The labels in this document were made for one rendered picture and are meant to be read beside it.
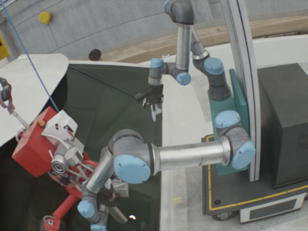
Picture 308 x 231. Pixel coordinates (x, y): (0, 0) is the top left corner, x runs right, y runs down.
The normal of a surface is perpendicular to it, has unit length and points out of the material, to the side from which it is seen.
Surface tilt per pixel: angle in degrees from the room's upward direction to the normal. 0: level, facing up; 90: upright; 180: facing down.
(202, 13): 90
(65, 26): 90
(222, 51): 90
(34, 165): 90
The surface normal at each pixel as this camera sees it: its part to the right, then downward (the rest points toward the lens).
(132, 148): 0.02, -0.82
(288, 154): -0.10, 0.63
